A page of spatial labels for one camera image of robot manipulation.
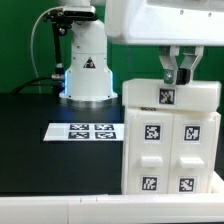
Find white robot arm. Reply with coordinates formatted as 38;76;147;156
56;0;224;103

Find white base marker plate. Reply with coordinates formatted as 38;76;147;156
43;123;124;142

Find white cabinet body box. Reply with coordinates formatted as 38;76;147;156
121;108;221;195

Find white cabinet top block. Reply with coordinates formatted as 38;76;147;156
122;79;221;112

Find black cables at base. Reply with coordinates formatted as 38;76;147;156
10;77;58;94

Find white L-shaped fence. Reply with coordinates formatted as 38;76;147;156
0;174;224;224

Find white camera cable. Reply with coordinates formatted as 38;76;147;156
30;6;64;94

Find black camera on stand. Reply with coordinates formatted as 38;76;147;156
43;6;98;85

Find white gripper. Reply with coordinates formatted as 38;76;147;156
105;0;224;85

